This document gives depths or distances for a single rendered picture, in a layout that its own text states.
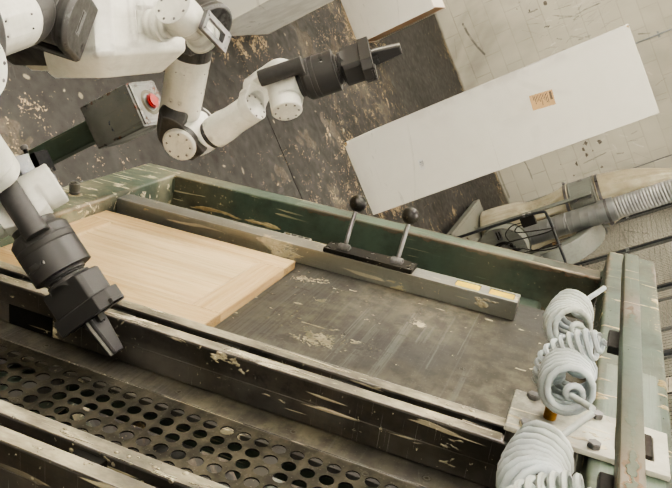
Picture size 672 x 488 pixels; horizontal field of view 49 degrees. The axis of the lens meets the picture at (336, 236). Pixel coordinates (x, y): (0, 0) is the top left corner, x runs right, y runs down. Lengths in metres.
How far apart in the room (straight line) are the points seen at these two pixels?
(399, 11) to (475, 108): 1.61
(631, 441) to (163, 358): 0.69
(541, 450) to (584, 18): 8.82
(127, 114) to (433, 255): 0.86
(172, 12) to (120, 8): 0.09
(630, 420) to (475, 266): 1.08
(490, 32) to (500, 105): 4.49
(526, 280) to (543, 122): 3.41
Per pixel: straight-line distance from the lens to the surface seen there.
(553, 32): 9.45
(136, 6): 1.35
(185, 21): 1.28
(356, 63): 1.51
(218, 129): 1.63
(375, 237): 1.78
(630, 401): 0.73
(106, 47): 1.29
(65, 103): 3.23
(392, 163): 5.33
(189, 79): 1.60
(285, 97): 1.52
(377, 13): 6.50
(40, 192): 1.13
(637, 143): 9.54
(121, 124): 1.99
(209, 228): 1.68
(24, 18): 1.09
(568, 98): 5.05
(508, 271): 1.73
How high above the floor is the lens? 2.06
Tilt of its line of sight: 25 degrees down
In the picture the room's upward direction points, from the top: 71 degrees clockwise
